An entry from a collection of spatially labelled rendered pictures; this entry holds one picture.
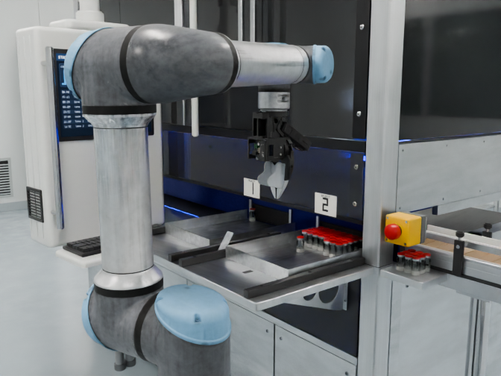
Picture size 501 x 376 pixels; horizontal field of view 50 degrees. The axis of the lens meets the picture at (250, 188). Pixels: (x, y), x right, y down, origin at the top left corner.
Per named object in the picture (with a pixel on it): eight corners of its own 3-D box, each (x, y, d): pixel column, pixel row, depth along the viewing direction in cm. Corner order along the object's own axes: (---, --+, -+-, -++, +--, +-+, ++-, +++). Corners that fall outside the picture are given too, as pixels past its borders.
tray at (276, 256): (312, 237, 171) (312, 227, 170) (377, 257, 150) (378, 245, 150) (225, 257, 150) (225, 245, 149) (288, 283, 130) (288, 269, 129)
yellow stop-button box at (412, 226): (401, 236, 142) (402, 210, 140) (424, 242, 136) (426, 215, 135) (383, 242, 137) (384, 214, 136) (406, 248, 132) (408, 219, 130)
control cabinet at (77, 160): (140, 217, 233) (133, 30, 219) (167, 224, 220) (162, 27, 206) (25, 239, 198) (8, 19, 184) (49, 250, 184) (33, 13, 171)
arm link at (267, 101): (275, 92, 131) (298, 92, 125) (274, 111, 132) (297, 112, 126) (251, 92, 127) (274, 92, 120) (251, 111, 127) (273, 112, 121)
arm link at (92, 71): (141, 377, 85) (123, 19, 74) (77, 353, 93) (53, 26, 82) (188, 347, 95) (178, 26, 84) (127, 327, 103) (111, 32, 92)
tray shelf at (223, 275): (238, 221, 201) (238, 215, 201) (391, 268, 147) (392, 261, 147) (119, 242, 172) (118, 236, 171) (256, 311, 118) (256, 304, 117)
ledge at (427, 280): (411, 265, 149) (411, 259, 149) (453, 277, 139) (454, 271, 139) (379, 276, 140) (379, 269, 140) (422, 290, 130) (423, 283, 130)
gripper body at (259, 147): (247, 161, 128) (247, 110, 126) (273, 159, 134) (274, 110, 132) (268, 164, 123) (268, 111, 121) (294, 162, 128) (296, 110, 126)
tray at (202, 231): (247, 218, 197) (247, 209, 196) (294, 232, 177) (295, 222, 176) (165, 233, 176) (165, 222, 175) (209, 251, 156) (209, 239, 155)
